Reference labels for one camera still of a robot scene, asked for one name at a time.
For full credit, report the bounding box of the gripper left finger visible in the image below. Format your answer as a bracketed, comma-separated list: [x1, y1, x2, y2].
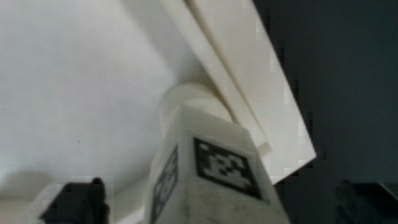
[29, 177, 109, 224]

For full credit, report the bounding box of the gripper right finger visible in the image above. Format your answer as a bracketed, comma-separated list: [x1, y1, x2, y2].
[333, 180, 398, 224]

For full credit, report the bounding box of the white table leg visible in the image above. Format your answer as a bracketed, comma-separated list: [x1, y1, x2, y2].
[141, 83, 289, 224]

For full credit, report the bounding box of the white square tabletop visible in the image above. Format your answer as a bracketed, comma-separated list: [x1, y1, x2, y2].
[0, 0, 280, 224]

